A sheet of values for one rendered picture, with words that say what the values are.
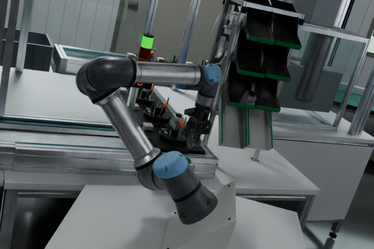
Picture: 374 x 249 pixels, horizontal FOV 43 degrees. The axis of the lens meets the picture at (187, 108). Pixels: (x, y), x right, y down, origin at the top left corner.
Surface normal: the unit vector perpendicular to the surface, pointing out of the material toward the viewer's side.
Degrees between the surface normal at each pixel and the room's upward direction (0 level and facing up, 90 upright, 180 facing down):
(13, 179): 0
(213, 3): 90
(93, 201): 0
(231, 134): 45
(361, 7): 90
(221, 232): 90
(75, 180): 0
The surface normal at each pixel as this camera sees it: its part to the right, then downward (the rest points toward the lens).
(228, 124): 0.32, -0.39
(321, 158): 0.36, 0.39
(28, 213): 0.24, -0.92
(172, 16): -0.09, 0.30
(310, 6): -0.90, -0.09
